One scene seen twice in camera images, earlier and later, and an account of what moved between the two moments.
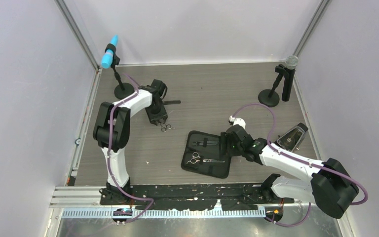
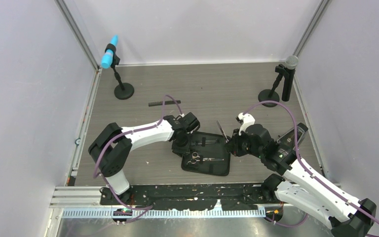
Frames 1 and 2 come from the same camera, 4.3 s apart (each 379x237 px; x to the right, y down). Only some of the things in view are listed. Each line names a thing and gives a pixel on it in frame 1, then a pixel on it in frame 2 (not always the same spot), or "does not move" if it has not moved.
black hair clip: x=205 y=142 does not move
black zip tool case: x=202 y=155 does not move
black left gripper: x=154 y=118 to x=184 y=150
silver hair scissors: x=197 y=158 does not move
